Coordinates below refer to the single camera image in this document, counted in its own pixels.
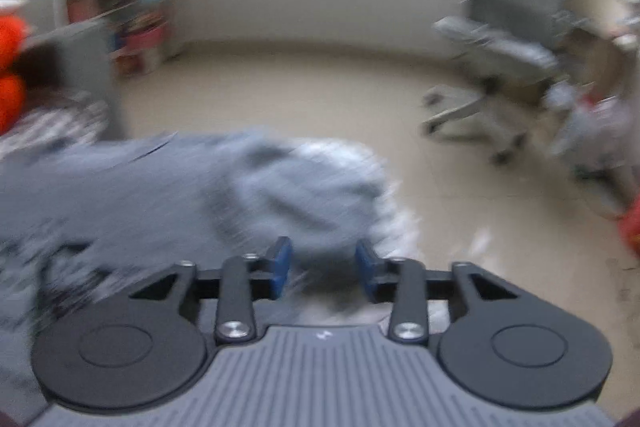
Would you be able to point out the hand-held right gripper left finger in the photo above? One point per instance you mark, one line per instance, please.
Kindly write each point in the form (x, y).
(282, 267)

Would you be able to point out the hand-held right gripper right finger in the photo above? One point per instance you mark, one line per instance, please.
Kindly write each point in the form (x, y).
(365, 269)

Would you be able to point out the grey knit sweater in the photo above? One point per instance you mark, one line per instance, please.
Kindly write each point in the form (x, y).
(175, 197)

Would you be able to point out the pink storage basket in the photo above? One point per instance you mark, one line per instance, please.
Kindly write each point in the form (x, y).
(145, 38)

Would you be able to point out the clear plastic bags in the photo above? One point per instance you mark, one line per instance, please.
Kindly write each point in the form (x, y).
(595, 132)

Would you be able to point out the orange bag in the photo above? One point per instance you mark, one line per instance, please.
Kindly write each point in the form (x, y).
(631, 227)

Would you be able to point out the grey quilted blanket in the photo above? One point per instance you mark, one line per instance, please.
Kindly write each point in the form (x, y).
(50, 127)

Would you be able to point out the orange flower cushion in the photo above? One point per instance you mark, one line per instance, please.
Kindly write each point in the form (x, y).
(10, 57)

